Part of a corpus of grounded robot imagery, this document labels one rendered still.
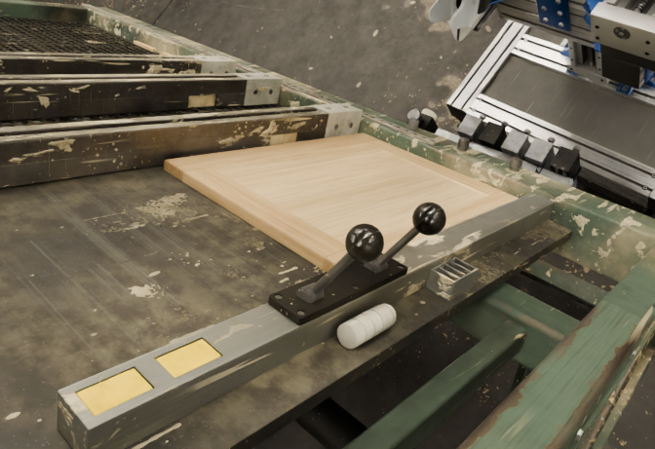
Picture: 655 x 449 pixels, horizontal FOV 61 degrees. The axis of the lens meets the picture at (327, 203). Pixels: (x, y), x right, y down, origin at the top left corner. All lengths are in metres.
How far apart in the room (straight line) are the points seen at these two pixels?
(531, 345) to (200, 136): 0.66
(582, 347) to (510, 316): 0.22
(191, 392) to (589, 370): 0.40
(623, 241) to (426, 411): 0.62
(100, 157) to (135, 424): 0.55
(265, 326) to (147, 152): 0.51
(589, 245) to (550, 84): 1.06
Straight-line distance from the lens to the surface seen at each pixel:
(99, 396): 0.49
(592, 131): 2.05
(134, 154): 0.99
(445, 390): 0.72
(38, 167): 0.93
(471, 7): 0.82
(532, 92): 2.15
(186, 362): 0.52
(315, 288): 0.60
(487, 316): 0.91
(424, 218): 0.62
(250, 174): 1.00
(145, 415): 0.50
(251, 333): 0.56
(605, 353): 0.71
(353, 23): 2.92
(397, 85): 2.59
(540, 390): 0.60
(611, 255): 1.18
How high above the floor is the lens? 2.00
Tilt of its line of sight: 55 degrees down
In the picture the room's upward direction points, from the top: 48 degrees counter-clockwise
